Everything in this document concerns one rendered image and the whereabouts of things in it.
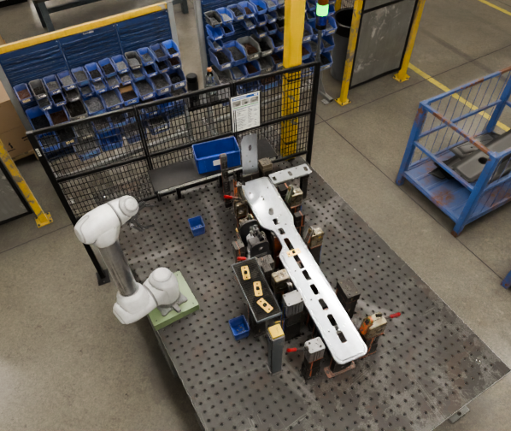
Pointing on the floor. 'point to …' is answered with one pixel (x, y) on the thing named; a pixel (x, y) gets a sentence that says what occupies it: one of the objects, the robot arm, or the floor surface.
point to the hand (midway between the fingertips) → (151, 215)
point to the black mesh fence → (186, 140)
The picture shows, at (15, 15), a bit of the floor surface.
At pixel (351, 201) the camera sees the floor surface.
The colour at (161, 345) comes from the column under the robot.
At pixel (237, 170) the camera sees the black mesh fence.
